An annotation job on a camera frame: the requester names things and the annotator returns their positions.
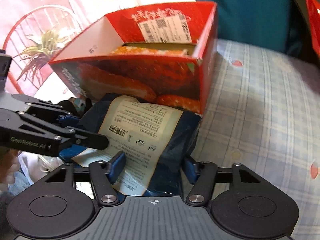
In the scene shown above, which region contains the white mesh cloth bundle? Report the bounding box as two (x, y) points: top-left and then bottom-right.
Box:
(18, 152), (64, 185)

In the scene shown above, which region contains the dark teal curtain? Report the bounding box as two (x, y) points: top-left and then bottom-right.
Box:
(197, 0), (291, 53)

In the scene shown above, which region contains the dark blue packaged garment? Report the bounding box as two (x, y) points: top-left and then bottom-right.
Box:
(72, 94), (201, 196)

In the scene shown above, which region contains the red plastic bag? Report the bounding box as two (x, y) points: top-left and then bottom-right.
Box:
(306, 0), (320, 56)

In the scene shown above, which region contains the person left hand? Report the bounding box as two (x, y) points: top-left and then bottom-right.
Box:
(0, 146), (20, 185)

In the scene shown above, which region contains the yellow panda snack packet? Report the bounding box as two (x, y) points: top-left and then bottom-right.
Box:
(111, 46), (188, 56)

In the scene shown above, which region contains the red strawberry cardboard box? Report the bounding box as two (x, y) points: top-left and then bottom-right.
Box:
(49, 1), (218, 114)

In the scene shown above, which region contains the pink printed backdrop curtain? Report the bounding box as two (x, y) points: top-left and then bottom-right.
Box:
(1, 0), (194, 98)

